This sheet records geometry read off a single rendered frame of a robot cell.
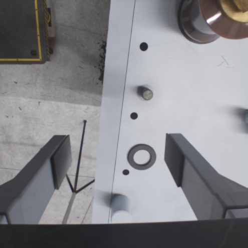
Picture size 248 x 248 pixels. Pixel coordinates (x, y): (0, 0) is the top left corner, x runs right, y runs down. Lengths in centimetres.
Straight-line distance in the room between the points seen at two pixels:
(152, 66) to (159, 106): 7
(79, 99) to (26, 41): 63
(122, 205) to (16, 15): 141
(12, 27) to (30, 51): 19
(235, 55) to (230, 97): 7
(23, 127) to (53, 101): 41
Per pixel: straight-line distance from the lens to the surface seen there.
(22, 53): 151
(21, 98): 192
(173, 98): 32
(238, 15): 24
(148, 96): 29
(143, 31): 31
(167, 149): 16
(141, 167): 35
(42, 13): 148
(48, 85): 179
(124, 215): 37
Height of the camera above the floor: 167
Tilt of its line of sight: 73 degrees down
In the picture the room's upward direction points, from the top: 174 degrees clockwise
